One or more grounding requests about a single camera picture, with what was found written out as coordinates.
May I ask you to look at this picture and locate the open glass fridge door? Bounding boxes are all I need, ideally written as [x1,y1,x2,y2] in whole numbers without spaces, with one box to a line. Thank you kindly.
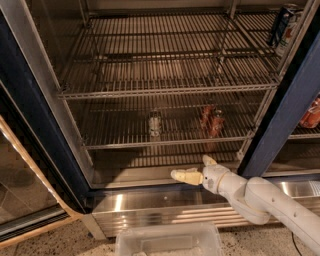
[0,79,84,249]

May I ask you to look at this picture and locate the stainless steel fridge base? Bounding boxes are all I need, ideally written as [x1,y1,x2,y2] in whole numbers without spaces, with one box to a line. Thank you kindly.
[89,179,320,238]

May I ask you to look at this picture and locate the blue fridge centre post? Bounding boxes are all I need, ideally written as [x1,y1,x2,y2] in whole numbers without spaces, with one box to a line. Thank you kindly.
[238,13,320,178]

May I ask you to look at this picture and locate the wire fridge shelf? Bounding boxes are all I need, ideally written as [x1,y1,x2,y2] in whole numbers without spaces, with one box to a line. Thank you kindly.
[76,12,275,60]
[58,52,279,100]
[69,92,263,150]

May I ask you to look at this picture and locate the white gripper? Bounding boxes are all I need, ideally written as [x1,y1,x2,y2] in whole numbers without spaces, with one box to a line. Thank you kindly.
[171,155,230,194]

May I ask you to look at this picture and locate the dark blue tall can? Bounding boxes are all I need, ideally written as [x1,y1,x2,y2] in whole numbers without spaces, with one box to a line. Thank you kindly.
[266,6,294,47]

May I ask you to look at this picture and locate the bottom wire fridge shelf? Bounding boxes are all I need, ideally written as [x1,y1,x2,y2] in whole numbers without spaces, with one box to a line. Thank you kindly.
[69,92,263,150]

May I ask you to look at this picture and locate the black cable on floor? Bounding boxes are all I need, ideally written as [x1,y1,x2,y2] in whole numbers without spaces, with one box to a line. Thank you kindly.
[291,231,303,256]

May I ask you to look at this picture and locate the orange can right compartment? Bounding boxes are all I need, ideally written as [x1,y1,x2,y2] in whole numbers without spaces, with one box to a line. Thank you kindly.
[299,97,320,129]

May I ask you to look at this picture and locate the upper wire fridge shelf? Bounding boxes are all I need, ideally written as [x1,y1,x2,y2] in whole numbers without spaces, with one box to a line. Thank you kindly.
[76,12,275,60]

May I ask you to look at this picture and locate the red coke can front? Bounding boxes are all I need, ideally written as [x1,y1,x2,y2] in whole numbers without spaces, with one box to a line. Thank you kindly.
[209,114,224,138]

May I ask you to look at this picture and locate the white silver can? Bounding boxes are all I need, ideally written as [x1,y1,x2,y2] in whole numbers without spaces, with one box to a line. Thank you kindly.
[148,111,161,137]

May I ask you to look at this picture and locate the red can rear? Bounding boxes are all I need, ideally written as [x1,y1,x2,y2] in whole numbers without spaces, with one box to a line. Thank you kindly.
[200,105,214,128]

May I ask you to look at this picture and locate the clear plastic bin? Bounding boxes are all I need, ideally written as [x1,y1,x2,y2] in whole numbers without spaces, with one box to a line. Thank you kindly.
[115,222,224,256]

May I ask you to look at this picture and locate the middle wire fridge shelf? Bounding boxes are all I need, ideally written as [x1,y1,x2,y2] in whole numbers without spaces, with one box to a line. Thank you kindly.
[58,52,279,100]

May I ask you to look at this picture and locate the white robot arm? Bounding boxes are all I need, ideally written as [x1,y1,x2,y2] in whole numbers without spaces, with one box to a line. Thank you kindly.
[171,155,320,256]

